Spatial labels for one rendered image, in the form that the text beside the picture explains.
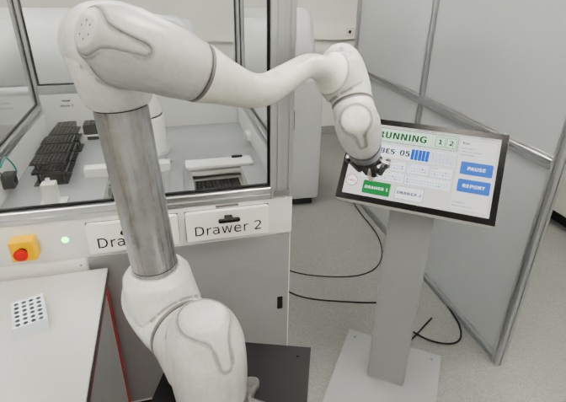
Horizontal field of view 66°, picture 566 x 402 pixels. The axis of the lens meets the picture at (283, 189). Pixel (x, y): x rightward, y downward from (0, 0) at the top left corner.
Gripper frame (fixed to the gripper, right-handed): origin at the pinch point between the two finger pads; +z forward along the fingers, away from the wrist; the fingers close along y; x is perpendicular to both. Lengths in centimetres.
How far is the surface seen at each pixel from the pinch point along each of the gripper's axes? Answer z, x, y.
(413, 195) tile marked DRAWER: 16.9, -0.4, -12.7
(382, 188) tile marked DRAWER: 16.9, -0.7, -2.2
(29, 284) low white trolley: -16, 60, 95
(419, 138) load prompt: 16.8, -20.4, -10.5
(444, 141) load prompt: 16.7, -20.8, -18.8
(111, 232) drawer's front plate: -10, 37, 77
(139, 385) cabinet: 38, 93, 78
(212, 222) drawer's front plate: 5, 25, 50
